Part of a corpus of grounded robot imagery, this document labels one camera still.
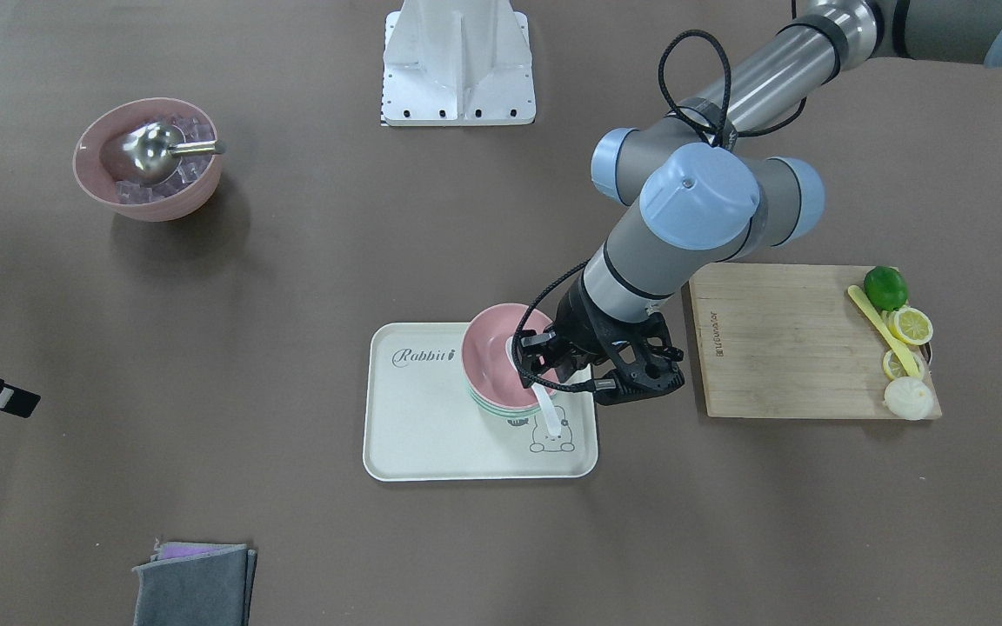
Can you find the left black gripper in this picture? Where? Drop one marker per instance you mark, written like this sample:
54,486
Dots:
577,326

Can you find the small pink bowl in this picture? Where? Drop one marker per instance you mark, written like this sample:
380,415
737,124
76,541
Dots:
484,362

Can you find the white ceramic spoon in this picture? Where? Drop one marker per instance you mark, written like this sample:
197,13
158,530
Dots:
552,420

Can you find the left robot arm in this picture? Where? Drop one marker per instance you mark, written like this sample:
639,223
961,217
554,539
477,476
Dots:
690,201

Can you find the large pink ice bowl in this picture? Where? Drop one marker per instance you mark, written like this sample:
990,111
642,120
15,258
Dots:
185,190

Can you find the stacked green bowls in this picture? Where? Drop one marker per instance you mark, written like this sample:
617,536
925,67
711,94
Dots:
504,413

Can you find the white rabbit tray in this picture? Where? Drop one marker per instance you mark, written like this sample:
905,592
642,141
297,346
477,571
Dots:
422,424

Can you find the bamboo cutting board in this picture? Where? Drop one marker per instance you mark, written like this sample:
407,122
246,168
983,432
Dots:
785,341

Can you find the purple cloth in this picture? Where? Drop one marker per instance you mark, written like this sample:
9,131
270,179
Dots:
177,550

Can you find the metal ice scoop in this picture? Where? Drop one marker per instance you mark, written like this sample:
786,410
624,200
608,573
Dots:
153,153

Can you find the clear ice cubes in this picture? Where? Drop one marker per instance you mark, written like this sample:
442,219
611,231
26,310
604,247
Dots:
189,171

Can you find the grey folded cloth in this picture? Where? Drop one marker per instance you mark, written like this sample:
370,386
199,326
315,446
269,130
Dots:
213,589

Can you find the yellow plastic knife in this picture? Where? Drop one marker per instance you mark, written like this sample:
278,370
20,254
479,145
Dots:
901,350

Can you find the green lime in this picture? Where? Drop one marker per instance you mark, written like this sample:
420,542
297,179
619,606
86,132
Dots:
886,288

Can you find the lemon slice lower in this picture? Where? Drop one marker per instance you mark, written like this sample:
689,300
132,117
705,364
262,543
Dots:
894,369

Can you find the lemon slice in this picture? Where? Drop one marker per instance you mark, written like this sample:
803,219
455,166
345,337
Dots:
894,369
909,325

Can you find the lemon slice upper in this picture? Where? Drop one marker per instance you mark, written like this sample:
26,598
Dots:
909,325

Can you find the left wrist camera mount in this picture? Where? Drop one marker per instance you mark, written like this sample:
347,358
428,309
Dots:
644,362

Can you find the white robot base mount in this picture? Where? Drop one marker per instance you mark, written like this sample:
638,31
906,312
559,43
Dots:
457,64

